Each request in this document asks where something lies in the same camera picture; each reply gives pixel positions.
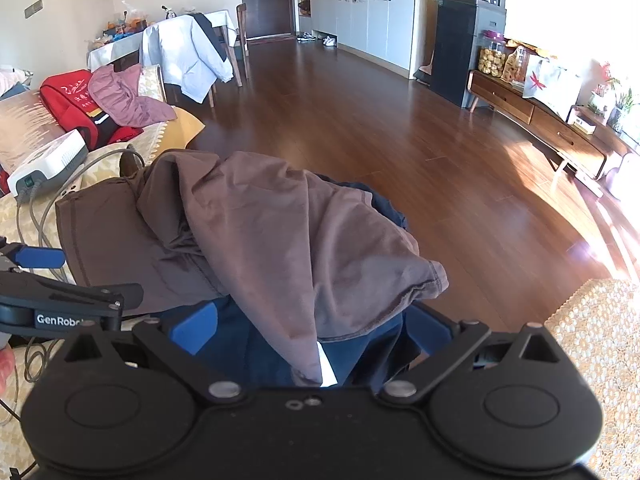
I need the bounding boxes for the dining table with white cloth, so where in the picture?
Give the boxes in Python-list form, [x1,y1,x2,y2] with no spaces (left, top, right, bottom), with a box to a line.
[87,10,238,73]

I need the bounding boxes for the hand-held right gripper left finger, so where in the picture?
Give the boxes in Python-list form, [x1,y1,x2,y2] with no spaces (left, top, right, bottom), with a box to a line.
[62,301,246,404]

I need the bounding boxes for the navy blue garment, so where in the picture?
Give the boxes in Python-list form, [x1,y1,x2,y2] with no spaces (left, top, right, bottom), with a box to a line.
[212,174,453,390]

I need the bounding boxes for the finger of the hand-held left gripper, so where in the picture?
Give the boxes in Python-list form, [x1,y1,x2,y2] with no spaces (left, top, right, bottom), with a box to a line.
[0,280,145,311]
[0,239,67,274]

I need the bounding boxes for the light blue jacket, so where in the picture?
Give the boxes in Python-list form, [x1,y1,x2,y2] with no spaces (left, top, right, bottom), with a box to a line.
[139,14,235,105]

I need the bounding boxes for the grey sideboard cabinet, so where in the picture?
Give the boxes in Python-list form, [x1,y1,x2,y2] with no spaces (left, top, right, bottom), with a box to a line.
[298,0,418,80]

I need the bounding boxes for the white electronic device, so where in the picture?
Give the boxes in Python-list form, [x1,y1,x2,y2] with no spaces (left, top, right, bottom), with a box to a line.
[7,130,90,203]

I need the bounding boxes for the wooden dining chair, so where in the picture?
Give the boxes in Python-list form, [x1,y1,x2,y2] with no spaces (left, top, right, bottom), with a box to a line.
[235,2,250,58]

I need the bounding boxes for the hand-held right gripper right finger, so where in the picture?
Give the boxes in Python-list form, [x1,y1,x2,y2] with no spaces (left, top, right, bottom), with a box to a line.
[377,304,563,405]

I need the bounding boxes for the flat cream box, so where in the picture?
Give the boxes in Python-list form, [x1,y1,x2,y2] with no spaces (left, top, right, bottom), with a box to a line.
[566,112,598,135]

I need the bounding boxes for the snack bag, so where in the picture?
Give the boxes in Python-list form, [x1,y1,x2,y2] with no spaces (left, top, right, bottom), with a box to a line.
[502,45,531,83]

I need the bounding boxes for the brown t-shirt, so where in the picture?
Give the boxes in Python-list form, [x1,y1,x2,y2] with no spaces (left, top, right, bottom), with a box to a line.
[55,149,449,388]

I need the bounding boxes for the white gift bag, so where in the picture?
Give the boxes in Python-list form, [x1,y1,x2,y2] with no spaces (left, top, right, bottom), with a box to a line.
[522,55,583,121]

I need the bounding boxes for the grey cable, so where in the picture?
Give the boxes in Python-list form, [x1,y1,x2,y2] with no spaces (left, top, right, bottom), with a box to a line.
[0,147,146,426]

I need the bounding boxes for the red bag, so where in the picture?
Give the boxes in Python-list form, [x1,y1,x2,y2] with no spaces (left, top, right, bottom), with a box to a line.
[39,71,143,151]

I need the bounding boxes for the wooden console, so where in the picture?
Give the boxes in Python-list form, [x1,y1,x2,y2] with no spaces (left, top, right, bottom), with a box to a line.
[467,69,640,181]

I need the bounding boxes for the plastic food bag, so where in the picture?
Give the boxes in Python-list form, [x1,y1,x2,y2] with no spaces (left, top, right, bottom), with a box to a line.
[120,1,150,31]

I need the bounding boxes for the pink flowers in vase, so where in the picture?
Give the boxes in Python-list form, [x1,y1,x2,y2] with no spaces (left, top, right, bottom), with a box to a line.
[592,60,622,111]

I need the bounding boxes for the dark wooden door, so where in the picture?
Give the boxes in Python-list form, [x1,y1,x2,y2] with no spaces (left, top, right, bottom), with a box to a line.
[239,0,293,41]

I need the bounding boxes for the clear snack jar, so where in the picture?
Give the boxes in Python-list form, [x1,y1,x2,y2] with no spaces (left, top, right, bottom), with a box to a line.
[477,30,507,78]

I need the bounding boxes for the mauve jacket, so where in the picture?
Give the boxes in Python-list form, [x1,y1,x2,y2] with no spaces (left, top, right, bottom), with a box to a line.
[89,64,178,128]

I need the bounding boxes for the sofa with cream lace cover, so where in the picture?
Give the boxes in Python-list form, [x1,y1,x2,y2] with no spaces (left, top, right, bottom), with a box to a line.
[0,67,206,461]

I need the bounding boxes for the black cabinet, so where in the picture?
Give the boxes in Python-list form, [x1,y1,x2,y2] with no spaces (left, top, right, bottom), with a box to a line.
[431,0,507,108]

